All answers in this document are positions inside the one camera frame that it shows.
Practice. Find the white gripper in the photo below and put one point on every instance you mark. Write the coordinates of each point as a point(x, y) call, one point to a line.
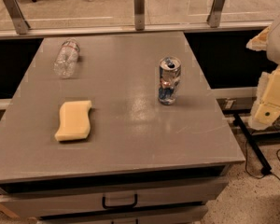
point(267, 103)

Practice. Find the clear plastic water bottle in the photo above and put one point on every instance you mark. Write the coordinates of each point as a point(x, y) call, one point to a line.
point(66, 60)

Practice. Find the yellow sponge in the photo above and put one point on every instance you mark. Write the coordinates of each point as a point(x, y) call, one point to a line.
point(74, 121)

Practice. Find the black metal stand leg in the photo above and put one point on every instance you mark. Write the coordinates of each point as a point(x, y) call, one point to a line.
point(266, 167)

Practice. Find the silver blue drink can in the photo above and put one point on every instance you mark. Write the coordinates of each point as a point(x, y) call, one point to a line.
point(170, 76)

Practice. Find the lower grey drawer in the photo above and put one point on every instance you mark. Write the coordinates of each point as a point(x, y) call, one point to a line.
point(168, 215)

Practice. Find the grey drawer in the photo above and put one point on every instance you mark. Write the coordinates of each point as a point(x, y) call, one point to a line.
point(73, 201)
point(168, 215)

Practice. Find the upper grey drawer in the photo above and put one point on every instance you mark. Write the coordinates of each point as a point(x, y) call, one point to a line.
point(73, 201)

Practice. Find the right metal bracket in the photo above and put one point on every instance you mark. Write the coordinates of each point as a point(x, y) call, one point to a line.
point(214, 16)

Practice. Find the metal bracket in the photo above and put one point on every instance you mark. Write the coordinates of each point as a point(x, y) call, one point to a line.
point(214, 16)
point(139, 15)
point(21, 26)

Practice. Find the middle metal bracket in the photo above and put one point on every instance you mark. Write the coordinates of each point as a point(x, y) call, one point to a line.
point(139, 15)

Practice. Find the black drawer handle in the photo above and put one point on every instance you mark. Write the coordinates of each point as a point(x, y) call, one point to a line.
point(119, 201)

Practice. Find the left metal bracket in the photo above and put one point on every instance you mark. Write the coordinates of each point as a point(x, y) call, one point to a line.
point(21, 26)

